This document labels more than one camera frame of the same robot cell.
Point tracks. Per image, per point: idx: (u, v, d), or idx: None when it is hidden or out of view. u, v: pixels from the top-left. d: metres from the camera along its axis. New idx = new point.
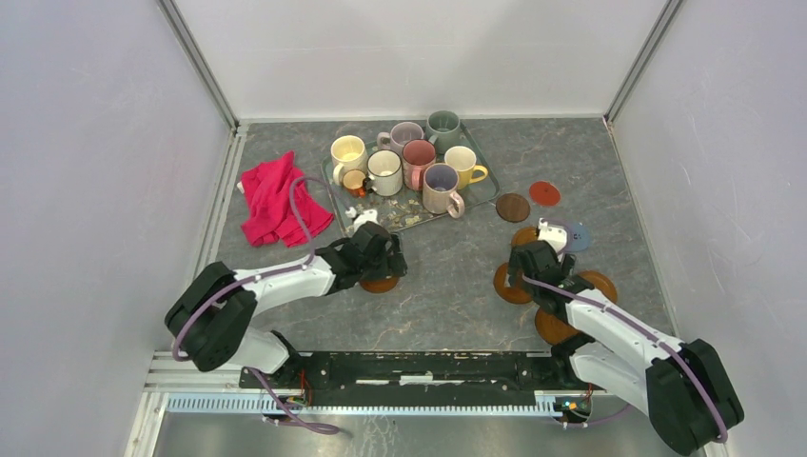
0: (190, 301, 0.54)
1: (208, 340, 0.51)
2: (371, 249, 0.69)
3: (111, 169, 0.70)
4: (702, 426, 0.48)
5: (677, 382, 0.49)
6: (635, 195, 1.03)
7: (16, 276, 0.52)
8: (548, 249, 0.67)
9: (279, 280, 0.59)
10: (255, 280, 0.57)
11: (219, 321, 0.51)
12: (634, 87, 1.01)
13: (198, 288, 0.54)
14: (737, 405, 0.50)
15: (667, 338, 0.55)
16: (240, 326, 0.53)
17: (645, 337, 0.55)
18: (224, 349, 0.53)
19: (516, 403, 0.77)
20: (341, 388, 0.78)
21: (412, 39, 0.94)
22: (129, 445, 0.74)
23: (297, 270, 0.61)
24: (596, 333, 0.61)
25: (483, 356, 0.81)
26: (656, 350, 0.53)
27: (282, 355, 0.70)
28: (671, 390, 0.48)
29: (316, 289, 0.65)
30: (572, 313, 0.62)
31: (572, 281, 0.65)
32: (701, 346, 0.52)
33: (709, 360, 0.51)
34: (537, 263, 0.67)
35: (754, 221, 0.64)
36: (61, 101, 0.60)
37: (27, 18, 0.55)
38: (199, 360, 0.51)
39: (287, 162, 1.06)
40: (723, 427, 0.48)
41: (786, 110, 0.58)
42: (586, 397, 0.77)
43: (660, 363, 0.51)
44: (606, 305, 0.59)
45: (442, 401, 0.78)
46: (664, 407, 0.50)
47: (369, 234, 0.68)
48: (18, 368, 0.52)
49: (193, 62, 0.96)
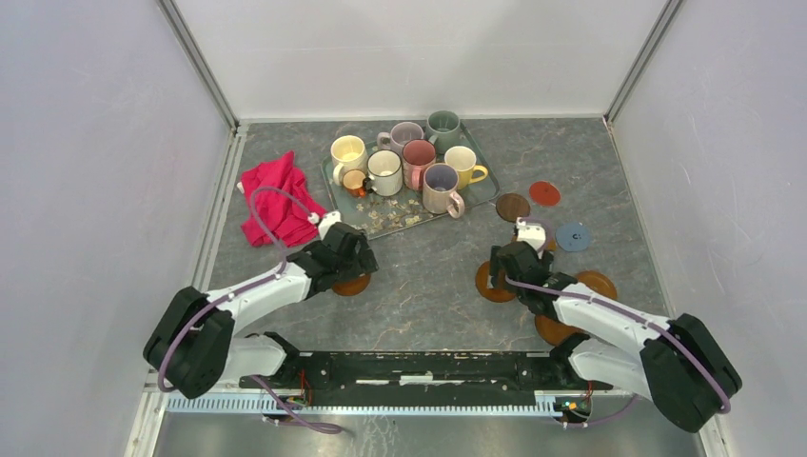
0: (167, 332, 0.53)
1: (192, 366, 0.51)
2: (344, 248, 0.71)
3: (111, 169, 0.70)
4: (706, 398, 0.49)
5: (671, 360, 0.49)
6: (635, 195, 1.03)
7: (15, 275, 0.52)
8: (529, 251, 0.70)
9: (253, 293, 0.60)
10: (229, 299, 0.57)
11: (200, 345, 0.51)
12: (634, 87, 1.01)
13: (172, 317, 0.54)
14: (732, 371, 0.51)
15: (656, 318, 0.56)
16: (222, 345, 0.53)
17: (634, 321, 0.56)
18: (210, 372, 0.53)
19: (516, 403, 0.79)
20: (341, 388, 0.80)
21: (412, 39, 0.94)
22: (129, 445, 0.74)
23: (271, 280, 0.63)
24: (589, 327, 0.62)
25: (483, 356, 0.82)
26: (646, 331, 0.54)
27: (280, 356, 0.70)
28: (667, 369, 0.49)
29: (293, 295, 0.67)
30: (560, 310, 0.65)
31: (557, 278, 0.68)
32: (688, 320, 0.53)
33: (698, 332, 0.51)
34: (520, 266, 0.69)
35: (754, 221, 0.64)
36: (61, 101, 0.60)
37: (28, 18, 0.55)
38: (186, 387, 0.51)
39: (287, 163, 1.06)
40: (725, 397, 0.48)
41: (786, 110, 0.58)
42: (586, 397, 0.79)
43: (652, 343, 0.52)
44: (592, 295, 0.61)
45: (442, 400, 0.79)
46: (664, 388, 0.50)
47: (340, 233, 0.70)
48: (18, 367, 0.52)
49: (193, 62, 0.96)
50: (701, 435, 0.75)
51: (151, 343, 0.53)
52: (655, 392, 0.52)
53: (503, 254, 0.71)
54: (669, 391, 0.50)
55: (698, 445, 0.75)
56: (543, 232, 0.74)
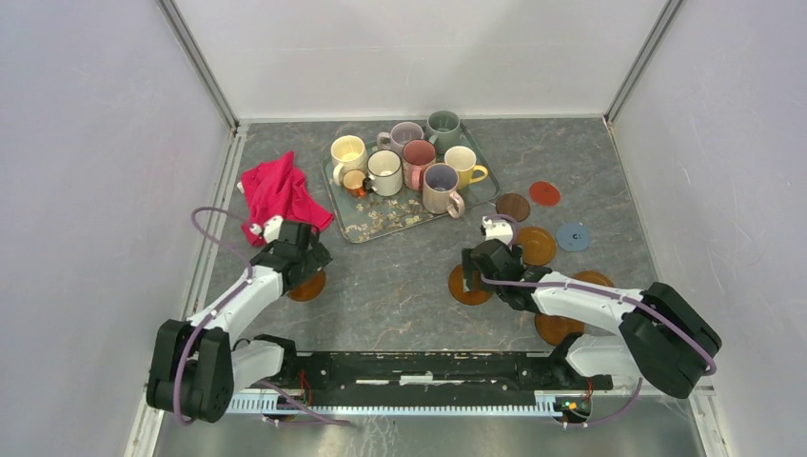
0: (165, 370, 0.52)
1: (205, 389, 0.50)
2: (302, 239, 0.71)
3: (111, 168, 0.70)
4: (691, 362, 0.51)
5: (650, 328, 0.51)
6: (635, 195, 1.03)
7: (15, 274, 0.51)
8: (501, 248, 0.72)
9: (234, 305, 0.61)
10: (213, 317, 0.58)
11: (204, 367, 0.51)
12: (635, 86, 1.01)
13: (164, 355, 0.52)
14: (709, 330, 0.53)
15: (629, 291, 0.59)
16: (225, 360, 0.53)
17: (610, 297, 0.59)
18: (224, 390, 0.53)
19: (516, 403, 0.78)
20: (341, 388, 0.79)
21: (412, 39, 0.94)
22: (129, 445, 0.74)
23: (246, 287, 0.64)
24: (568, 312, 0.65)
25: (483, 356, 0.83)
26: (622, 306, 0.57)
27: (279, 351, 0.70)
28: (650, 341, 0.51)
29: (274, 292, 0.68)
30: (541, 302, 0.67)
31: (532, 272, 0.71)
32: (659, 288, 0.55)
33: (671, 298, 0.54)
34: (496, 264, 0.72)
35: (754, 221, 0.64)
36: (61, 100, 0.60)
37: (29, 18, 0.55)
38: (206, 412, 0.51)
39: (287, 162, 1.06)
40: (709, 358, 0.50)
41: (786, 109, 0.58)
42: (586, 396, 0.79)
43: (631, 317, 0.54)
44: (566, 282, 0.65)
45: (442, 401, 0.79)
46: (652, 362, 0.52)
47: (294, 226, 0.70)
48: (18, 367, 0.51)
49: (193, 62, 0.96)
50: (701, 435, 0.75)
51: (153, 386, 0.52)
52: (643, 367, 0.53)
53: (479, 254, 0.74)
54: (656, 363, 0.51)
55: (699, 445, 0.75)
56: (509, 228, 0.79)
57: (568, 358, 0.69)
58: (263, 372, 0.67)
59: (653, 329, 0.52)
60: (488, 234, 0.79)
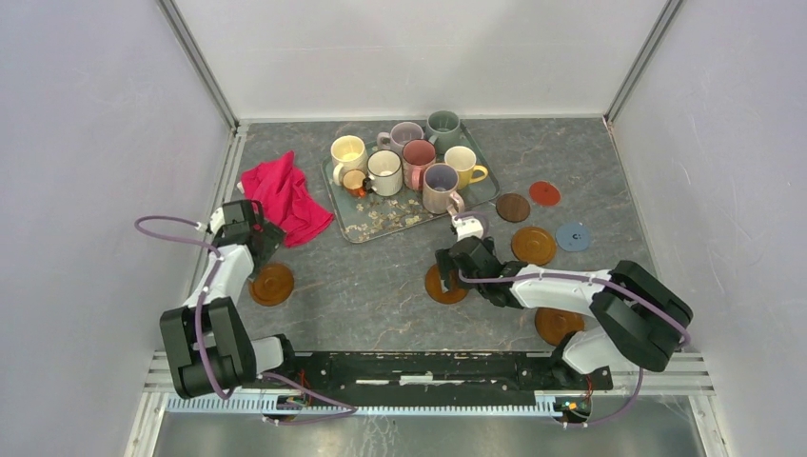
0: (184, 355, 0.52)
1: (233, 351, 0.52)
2: (249, 214, 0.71)
3: (111, 168, 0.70)
4: (664, 335, 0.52)
5: (621, 305, 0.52)
6: (635, 195, 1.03)
7: (15, 273, 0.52)
8: (481, 246, 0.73)
9: (222, 276, 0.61)
10: (206, 291, 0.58)
11: (224, 334, 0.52)
12: (635, 86, 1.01)
13: (177, 343, 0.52)
14: (679, 302, 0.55)
15: (598, 272, 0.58)
16: (238, 323, 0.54)
17: (580, 280, 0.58)
18: (249, 352, 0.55)
19: (516, 403, 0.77)
20: (341, 388, 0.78)
21: (412, 39, 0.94)
22: (129, 446, 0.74)
23: (221, 263, 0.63)
24: (547, 301, 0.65)
25: (483, 356, 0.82)
26: (593, 288, 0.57)
27: (275, 340, 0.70)
28: (621, 316, 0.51)
29: (247, 266, 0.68)
30: (521, 295, 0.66)
31: (511, 268, 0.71)
32: (626, 266, 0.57)
33: (638, 275, 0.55)
34: (476, 262, 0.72)
35: (754, 221, 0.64)
36: (60, 100, 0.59)
37: (28, 18, 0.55)
38: (244, 376, 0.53)
39: (287, 162, 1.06)
40: (682, 328, 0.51)
41: (786, 109, 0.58)
42: (586, 396, 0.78)
43: (601, 294, 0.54)
44: (541, 272, 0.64)
45: (442, 400, 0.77)
46: (626, 337, 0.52)
47: (237, 205, 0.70)
48: (16, 367, 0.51)
49: (193, 62, 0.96)
50: (701, 435, 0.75)
51: (180, 375, 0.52)
52: (620, 343, 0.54)
53: (458, 253, 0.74)
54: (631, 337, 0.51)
55: (698, 445, 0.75)
56: (480, 223, 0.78)
57: (564, 357, 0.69)
58: (268, 364, 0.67)
59: (624, 309, 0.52)
60: (461, 234, 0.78)
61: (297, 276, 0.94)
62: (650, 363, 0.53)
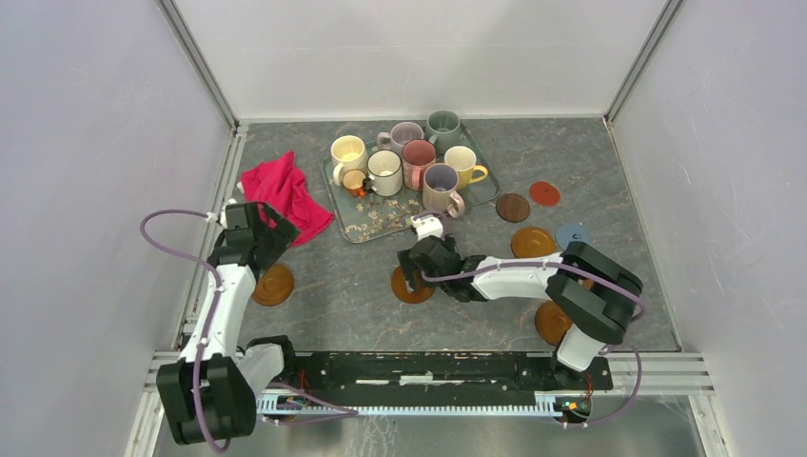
0: (182, 411, 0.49)
1: (232, 412, 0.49)
2: (253, 219, 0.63)
3: (111, 168, 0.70)
4: (621, 309, 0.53)
5: (573, 286, 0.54)
6: (635, 195, 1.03)
7: (16, 274, 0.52)
8: (440, 245, 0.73)
9: (221, 322, 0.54)
10: (206, 344, 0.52)
11: (223, 396, 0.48)
12: (635, 86, 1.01)
13: (173, 401, 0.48)
14: (632, 276, 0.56)
15: (550, 257, 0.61)
16: (237, 379, 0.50)
17: (535, 266, 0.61)
18: (248, 402, 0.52)
19: (516, 403, 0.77)
20: (341, 388, 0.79)
21: (412, 39, 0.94)
22: (129, 445, 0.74)
23: (222, 296, 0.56)
24: (509, 290, 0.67)
25: (483, 356, 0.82)
26: (546, 272, 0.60)
27: (278, 349, 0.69)
28: (576, 297, 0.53)
29: (251, 285, 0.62)
30: (482, 288, 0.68)
31: (470, 263, 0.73)
32: (577, 247, 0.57)
33: (588, 253, 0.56)
34: (437, 261, 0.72)
35: (754, 221, 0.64)
36: (61, 101, 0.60)
37: (28, 17, 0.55)
38: (242, 428, 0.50)
39: (287, 162, 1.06)
40: (639, 299, 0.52)
41: (786, 110, 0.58)
42: (586, 396, 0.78)
43: (555, 279, 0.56)
44: (498, 263, 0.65)
45: (442, 401, 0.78)
46: (585, 317, 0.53)
47: (239, 208, 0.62)
48: (17, 367, 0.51)
49: (194, 62, 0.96)
50: (701, 435, 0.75)
51: (177, 427, 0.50)
52: (580, 323, 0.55)
53: (418, 254, 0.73)
54: (590, 315, 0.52)
55: (698, 445, 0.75)
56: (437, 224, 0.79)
57: (559, 360, 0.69)
58: (269, 373, 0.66)
59: (576, 288, 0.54)
60: (421, 232, 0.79)
61: (297, 276, 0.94)
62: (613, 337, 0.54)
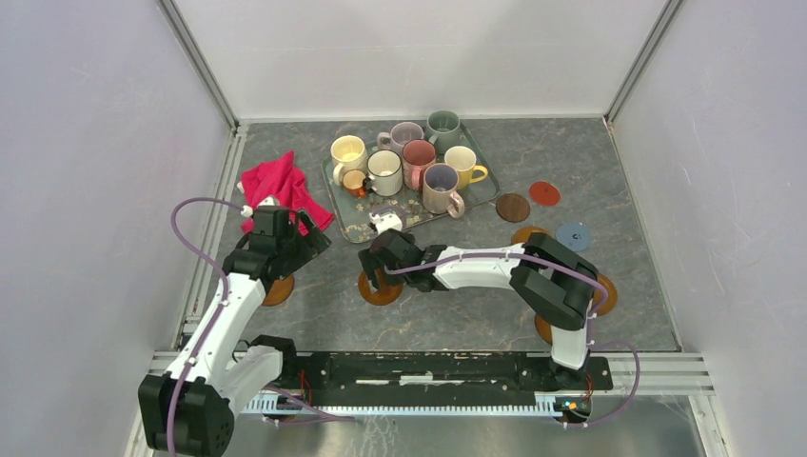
0: (156, 424, 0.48)
1: (204, 437, 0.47)
2: (280, 228, 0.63)
3: (110, 168, 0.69)
4: (579, 295, 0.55)
5: (535, 276, 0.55)
6: (635, 195, 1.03)
7: (15, 273, 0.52)
8: (397, 236, 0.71)
9: (212, 343, 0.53)
10: (193, 364, 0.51)
11: (196, 420, 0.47)
12: (634, 86, 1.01)
13: (149, 412, 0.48)
14: (587, 264, 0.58)
15: (512, 248, 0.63)
16: (216, 404, 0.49)
17: (498, 256, 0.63)
18: (224, 427, 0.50)
19: (516, 403, 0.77)
20: (341, 388, 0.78)
21: (411, 39, 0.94)
22: (129, 445, 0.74)
23: (220, 313, 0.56)
24: (470, 280, 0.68)
25: (483, 356, 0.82)
26: (509, 263, 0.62)
27: (278, 356, 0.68)
28: (537, 287, 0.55)
29: (261, 297, 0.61)
30: (443, 278, 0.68)
31: (431, 253, 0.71)
32: (537, 237, 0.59)
33: (548, 244, 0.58)
34: (396, 253, 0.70)
35: (754, 221, 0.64)
36: (61, 100, 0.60)
37: (28, 17, 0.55)
38: (211, 452, 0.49)
39: (287, 162, 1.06)
40: (594, 285, 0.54)
41: (786, 110, 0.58)
42: (586, 396, 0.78)
43: (517, 269, 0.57)
44: (461, 252, 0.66)
45: (442, 401, 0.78)
46: (544, 305, 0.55)
47: (268, 215, 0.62)
48: (16, 367, 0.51)
49: (194, 62, 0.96)
50: (701, 435, 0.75)
51: (149, 438, 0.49)
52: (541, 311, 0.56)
53: (376, 248, 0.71)
54: (549, 304, 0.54)
55: (699, 445, 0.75)
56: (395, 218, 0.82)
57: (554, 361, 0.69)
58: (265, 378, 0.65)
59: (537, 276, 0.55)
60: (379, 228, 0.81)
61: (297, 276, 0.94)
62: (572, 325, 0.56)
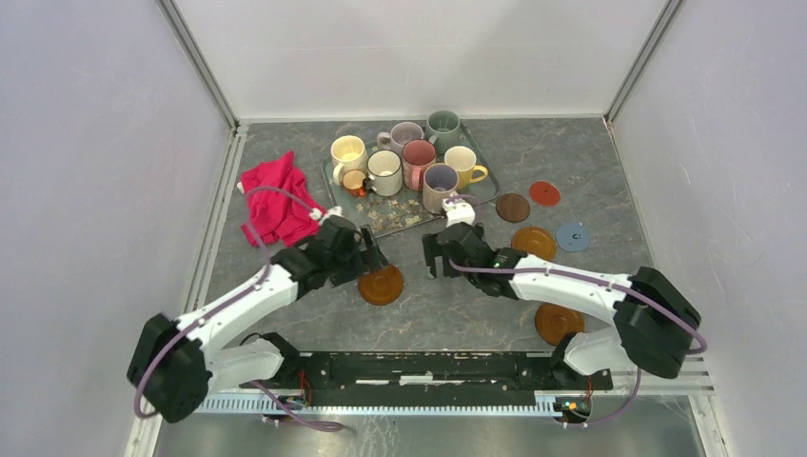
0: (143, 359, 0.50)
1: (172, 396, 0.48)
2: (340, 244, 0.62)
3: (110, 168, 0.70)
4: (679, 345, 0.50)
5: (644, 318, 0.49)
6: (635, 194, 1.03)
7: (15, 274, 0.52)
8: (471, 231, 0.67)
9: (226, 315, 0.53)
10: (201, 325, 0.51)
11: (172, 377, 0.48)
12: (634, 86, 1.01)
13: (144, 346, 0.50)
14: (694, 310, 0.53)
15: (616, 278, 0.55)
16: (196, 374, 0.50)
17: (597, 284, 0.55)
18: (192, 395, 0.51)
19: (516, 403, 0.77)
20: (341, 388, 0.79)
21: (411, 39, 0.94)
22: (129, 446, 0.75)
23: (249, 292, 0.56)
24: (549, 297, 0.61)
25: (483, 356, 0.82)
26: (611, 294, 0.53)
27: (278, 359, 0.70)
28: (645, 329, 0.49)
29: (285, 299, 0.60)
30: (519, 288, 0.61)
31: (506, 255, 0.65)
32: (648, 273, 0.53)
33: (660, 284, 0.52)
34: (467, 249, 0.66)
35: (754, 221, 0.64)
36: (61, 101, 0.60)
37: (28, 19, 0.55)
38: (167, 416, 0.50)
39: (287, 162, 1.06)
40: (701, 339, 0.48)
41: (785, 110, 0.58)
42: (586, 396, 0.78)
43: (622, 305, 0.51)
44: (548, 268, 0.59)
45: (442, 401, 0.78)
46: (641, 347, 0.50)
47: (334, 228, 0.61)
48: (16, 367, 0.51)
49: (194, 63, 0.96)
50: (701, 435, 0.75)
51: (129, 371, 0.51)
52: (630, 350, 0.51)
53: (447, 241, 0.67)
54: (650, 347, 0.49)
55: (699, 445, 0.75)
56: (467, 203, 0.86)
57: (563, 360, 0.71)
58: (254, 373, 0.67)
59: (647, 318, 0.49)
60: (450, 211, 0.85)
61: None
62: (661, 370, 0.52)
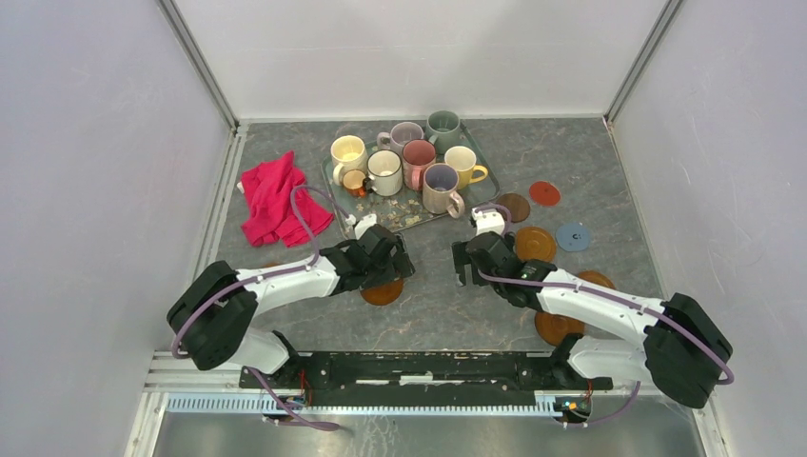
0: (192, 300, 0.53)
1: (211, 340, 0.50)
2: (377, 251, 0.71)
3: (111, 169, 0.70)
4: (708, 375, 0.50)
5: (675, 345, 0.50)
6: (635, 194, 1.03)
7: (15, 274, 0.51)
8: (500, 241, 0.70)
9: (281, 280, 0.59)
10: (258, 281, 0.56)
11: (221, 319, 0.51)
12: (634, 86, 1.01)
13: (200, 285, 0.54)
14: (726, 343, 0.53)
15: (648, 301, 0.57)
16: (241, 325, 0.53)
17: (628, 307, 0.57)
18: (224, 348, 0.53)
19: (516, 403, 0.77)
20: (341, 388, 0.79)
21: (411, 38, 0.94)
22: (129, 445, 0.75)
23: (301, 270, 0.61)
24: (578, 314, 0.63)
25: (483, 356, 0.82)
26: (642, 319, 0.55)
27: (283, 357, 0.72)
28: (673, 356, 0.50)
29: (322, 289, 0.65)
30: (545, 302, 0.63)
31: (534, 267, 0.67)
32: (681, 301, 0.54)
33: (693, 312, 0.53)
34: (495, 258, 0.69)
35: (754, 221, 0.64)
36: (61, 102, 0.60)
37: (28, 19, 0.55)
38: (200, 360, 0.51)
39: (287, 162, 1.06)
40: (730, 372, 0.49)
41: (785, 110, 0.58)
42: (586, 396, 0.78)
43: (653, 330, 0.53)
44: (578, 284, 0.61)
45: (442, 401, 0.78)
46: (670, 373, 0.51)
47: (376, 237, 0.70)
48: (16, 367, 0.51)
49: (194, 63, 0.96)
50: (701, 435, 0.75)
51: (176, 307, 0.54)
52: (657, 375, 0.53)
53: (476, 249, 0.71)
54: (677, 376, 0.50)
55: (699, 445, 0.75)
56: (500, 216, 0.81)
57: (568, 360, 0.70)
58: (258, 363, 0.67)
59: (677, 345, 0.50)
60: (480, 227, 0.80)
61: None
62: (686, 397, 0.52)
